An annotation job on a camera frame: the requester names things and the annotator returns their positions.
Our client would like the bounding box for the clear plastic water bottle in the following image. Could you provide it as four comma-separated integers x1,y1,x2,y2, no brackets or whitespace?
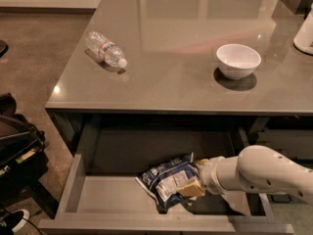
85,31,127,69

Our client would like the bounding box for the open grey top drawer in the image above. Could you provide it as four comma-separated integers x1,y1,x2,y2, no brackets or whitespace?
39,114,293,235

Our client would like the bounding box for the blue chip bag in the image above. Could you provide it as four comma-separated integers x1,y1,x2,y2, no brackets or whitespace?
135,153,199,211

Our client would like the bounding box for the grey counter cabinet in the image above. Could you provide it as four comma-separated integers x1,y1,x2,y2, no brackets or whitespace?
44,0,313,155

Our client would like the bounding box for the black white sneaker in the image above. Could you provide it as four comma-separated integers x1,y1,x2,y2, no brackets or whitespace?
0,210,29,235

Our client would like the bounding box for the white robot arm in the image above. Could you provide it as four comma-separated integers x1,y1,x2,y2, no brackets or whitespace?
181,4,313,202

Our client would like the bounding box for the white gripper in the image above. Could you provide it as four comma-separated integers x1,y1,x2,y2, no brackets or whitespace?
178,157,225,197

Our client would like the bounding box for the black bag on floor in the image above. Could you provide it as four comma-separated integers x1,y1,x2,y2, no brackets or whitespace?
0,93,48,194

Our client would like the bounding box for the white bowl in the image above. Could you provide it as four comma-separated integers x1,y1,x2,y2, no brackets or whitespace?
216,44,261,79

